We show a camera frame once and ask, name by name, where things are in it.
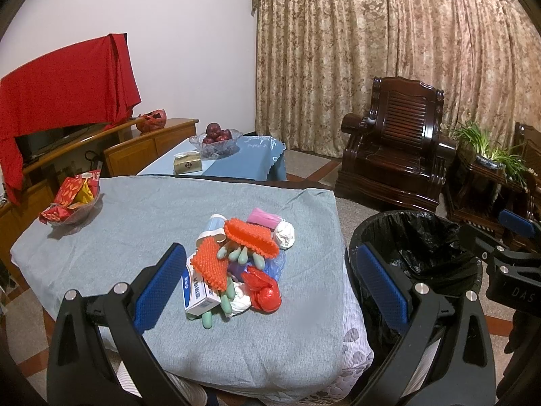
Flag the black lined trash bin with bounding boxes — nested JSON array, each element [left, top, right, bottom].
[[346, 211, 482, 405]]

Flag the red apples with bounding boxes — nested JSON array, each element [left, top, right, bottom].
[[203, 122, 232, 144]]

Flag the red plastic bag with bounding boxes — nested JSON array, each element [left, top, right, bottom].
[[241, 266, 282, 313]]

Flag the glass fruit bowl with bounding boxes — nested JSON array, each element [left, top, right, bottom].
[[188, 129, 243, 159]]

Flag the tissue box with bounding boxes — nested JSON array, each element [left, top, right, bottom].
[[173, 151, 203, 175]]

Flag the wooden TV cabinet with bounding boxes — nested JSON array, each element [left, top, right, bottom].
[[1, 118, 198, 274]]

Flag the potted green plant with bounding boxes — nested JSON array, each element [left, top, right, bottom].
[[452, 121, 527, 187]]

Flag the blue paper cup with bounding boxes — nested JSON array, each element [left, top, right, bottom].
[[195, 213, 227, 247]]

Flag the red cloth over television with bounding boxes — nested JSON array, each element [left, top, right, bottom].
[[1, 33, 141, 204]]

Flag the glass snack bowl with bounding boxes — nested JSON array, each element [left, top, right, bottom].
[[46, 194, 102, 226]]

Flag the blue plastic bag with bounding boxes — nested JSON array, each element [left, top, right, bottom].
[[228, 250, 286, 282]]

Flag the red yellow snack packets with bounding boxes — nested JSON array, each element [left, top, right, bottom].
[[39, 170, 101, 225]]

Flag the orange foam net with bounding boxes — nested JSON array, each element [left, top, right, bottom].
[[224, 218, 280, 260], [191, 238, 228, 291]]

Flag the blue covered coffee table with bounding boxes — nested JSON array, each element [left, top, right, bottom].
[[138, 136, 287, 181]]

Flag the dark wooden armchair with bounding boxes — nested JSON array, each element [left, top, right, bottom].
[[335, 77, 457, 213]]

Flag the grey table cloth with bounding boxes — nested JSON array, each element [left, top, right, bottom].
[[11, 176, 373, 405]]

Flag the green rubber glove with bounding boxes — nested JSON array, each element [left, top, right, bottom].
[[201, 240, 268, 330]]

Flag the white blue medicine box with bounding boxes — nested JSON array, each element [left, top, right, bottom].
[[182, 256, 221, 317]]

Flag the dark wooden side table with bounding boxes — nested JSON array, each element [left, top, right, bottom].
[[443, 145, 534, 250]]

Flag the television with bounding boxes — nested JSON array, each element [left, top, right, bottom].
[[16, 124, 105, 167]]

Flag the patterned beige curtain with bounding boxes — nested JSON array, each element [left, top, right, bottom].
[[252, 0, 540, 157]]

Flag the floral bedding under cloth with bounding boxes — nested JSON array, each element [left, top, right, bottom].
[[253, 277, 375, 406]]

